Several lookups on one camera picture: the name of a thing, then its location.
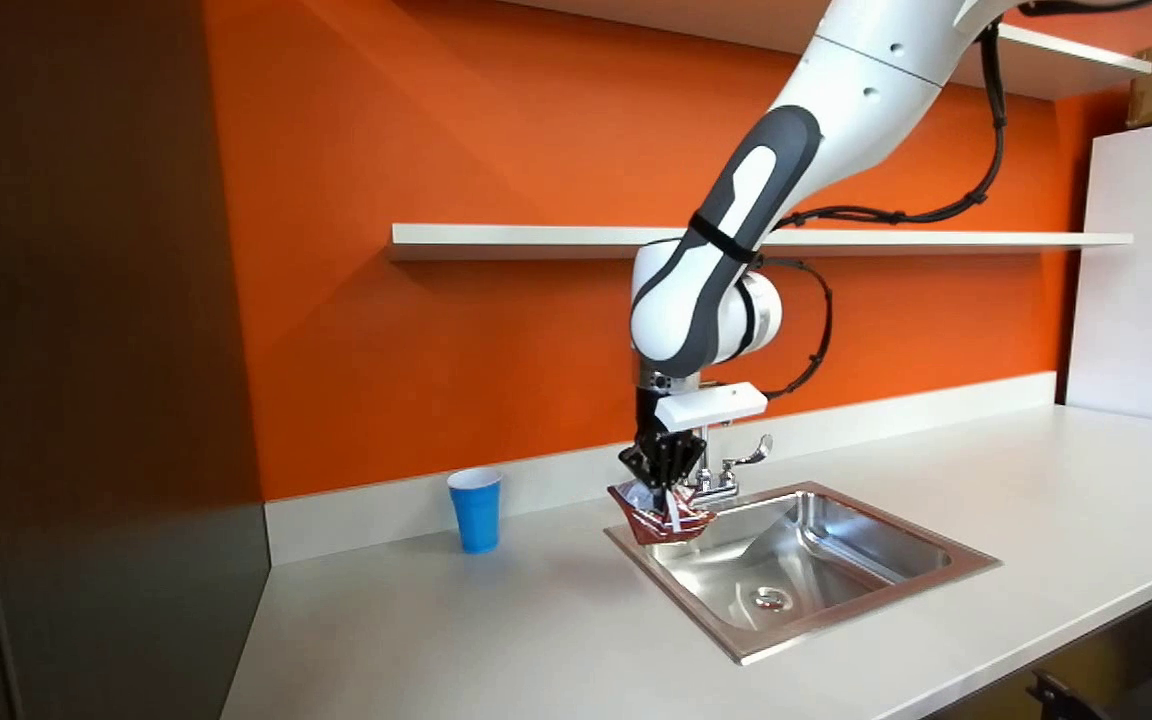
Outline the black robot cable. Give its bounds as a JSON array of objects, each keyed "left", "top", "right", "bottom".
[{"left": 750, "top": 16, "right": 1013, "bottom": 404}]

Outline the white wall shelf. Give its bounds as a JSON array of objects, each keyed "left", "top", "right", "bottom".
[{"left": 391, "top": 225, "right": 1132, "bottom": 262}]

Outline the dark grey cabinet panel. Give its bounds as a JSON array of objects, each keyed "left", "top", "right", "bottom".
[{"left": 0, "top": 0, "right": 269, "bottom": 720}]

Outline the red snack packet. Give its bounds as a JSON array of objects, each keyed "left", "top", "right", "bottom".
[{"left": 610, "top": 479, "right": 711, "bottom": 543}]

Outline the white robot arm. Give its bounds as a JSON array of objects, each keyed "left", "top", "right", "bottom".
[{"left": 611, "top": 0, "right": 1019, "bottom": 543}]

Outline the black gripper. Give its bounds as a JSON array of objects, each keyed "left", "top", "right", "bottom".
[{"left": 616, "top": 378, "right": 704, "bottom": 528}]

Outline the blue plastic cup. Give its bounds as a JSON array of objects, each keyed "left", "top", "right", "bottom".
[{"left": 447, "top": 469, "right": 503, "bottom": 555}]

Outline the chrome faucet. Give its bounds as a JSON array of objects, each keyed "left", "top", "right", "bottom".
[{"left": 691, "top": 438, "right": 773, "bottom": 509}]

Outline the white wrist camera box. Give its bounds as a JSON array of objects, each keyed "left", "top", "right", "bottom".
[{"left": 655, "top": 381, "right": 767, "bottom": 434}]

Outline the white upper shelf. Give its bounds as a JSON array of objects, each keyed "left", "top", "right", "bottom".
[{"left": 1000, "top": 25, "right": 1152, "bottom": 100}]

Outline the stainless steel sink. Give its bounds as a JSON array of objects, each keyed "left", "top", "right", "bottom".
[{"left": 610, "top": 485, "right": 998, "bottom": 665}]

